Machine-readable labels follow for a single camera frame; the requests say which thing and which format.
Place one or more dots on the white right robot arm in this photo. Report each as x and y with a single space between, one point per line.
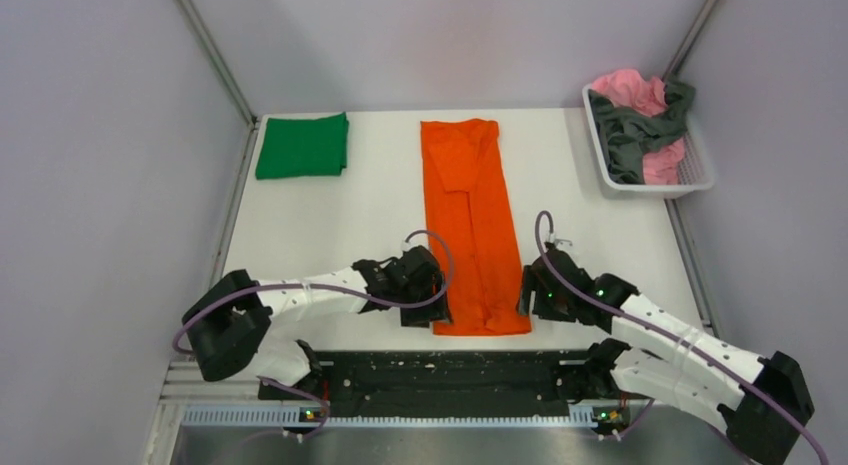
758 403

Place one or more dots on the dark grey t shirt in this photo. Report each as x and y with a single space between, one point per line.
626 137

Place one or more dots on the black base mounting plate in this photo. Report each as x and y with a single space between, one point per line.
463 384

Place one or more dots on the pink t shirt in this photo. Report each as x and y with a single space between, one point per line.
629 91

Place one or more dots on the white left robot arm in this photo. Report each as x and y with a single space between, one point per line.
238 324

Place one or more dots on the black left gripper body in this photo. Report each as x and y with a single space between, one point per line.
414 294

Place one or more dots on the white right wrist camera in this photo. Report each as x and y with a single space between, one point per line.
559 243

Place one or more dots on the grey slotted cable duct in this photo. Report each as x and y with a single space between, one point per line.
303 417

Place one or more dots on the folded green t shirt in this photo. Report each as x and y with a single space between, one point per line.
303 148

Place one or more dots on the orange t shirt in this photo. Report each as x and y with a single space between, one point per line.
467 205

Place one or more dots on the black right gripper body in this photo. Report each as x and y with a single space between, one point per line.
549 305

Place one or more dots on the white plastic basket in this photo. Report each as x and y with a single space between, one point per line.
695 171

